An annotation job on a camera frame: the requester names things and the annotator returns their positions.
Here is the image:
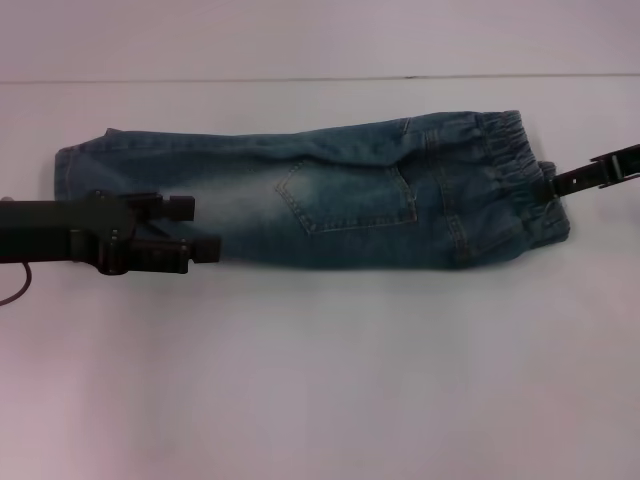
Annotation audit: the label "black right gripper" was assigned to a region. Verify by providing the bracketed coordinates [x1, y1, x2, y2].
[546, 143, 640, 200]

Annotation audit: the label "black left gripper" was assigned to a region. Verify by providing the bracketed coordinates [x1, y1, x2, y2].
[0, 190, 223, 277]

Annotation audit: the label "blue denim shorts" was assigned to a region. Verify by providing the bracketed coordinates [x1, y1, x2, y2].
[53, 109, 572, 274]

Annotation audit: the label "thin dark cable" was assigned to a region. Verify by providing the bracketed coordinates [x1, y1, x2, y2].
[0, 259, 34, 307]

